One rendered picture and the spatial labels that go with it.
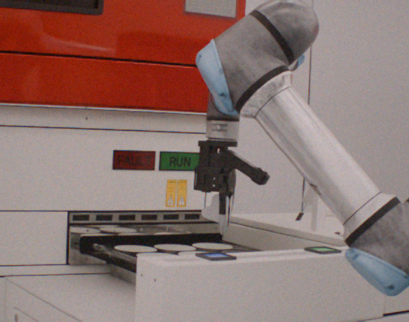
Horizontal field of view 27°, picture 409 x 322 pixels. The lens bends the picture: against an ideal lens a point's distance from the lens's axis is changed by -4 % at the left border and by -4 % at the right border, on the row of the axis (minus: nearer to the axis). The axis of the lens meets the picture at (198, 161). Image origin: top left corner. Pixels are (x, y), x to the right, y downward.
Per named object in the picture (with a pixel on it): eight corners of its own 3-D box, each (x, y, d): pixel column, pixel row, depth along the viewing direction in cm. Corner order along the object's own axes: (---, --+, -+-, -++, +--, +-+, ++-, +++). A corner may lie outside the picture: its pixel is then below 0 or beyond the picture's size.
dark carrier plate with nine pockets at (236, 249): (98, 247, 210) (99, 244, 210) (219, 243, 229) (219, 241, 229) (173, 274, 181) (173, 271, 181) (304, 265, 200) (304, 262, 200)
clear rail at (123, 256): (90, 248, 210) (91, 243, 210) (96, 248, 211) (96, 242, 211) (170, 278, 179) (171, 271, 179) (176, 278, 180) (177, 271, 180)
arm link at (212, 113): (211, 70, 197) (206, 72, 205) (208, 120, 197) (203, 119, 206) (246, 72, 198) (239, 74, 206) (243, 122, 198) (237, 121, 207)
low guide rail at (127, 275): (110, 275, 214) (110, 263, 214) (117, 275, 215) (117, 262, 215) (226, 321, 172) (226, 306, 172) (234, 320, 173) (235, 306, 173)
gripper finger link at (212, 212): (202, 232, 205) (204, 192, 204) (227, 235, 203) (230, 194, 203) (198, 234, 202) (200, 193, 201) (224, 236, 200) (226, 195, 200)
